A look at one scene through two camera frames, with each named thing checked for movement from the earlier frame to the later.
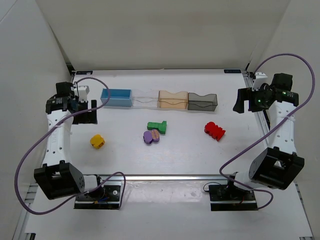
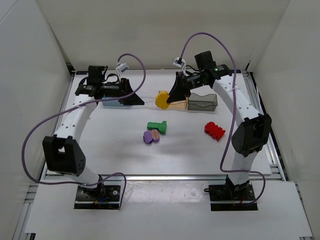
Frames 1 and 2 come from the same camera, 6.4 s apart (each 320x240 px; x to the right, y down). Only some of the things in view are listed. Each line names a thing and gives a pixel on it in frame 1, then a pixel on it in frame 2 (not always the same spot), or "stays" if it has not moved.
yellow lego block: (97, 141) -> (161, 99)
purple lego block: (155, 135) stays
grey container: (207, 102) stays
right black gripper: (244, 99) -> (181, 83)
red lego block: (216, 132) stays
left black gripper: (83, 116) -> (125, 89)
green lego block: (161, 127) stays
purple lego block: (147, 137) stays
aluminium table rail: (164, 177) stays
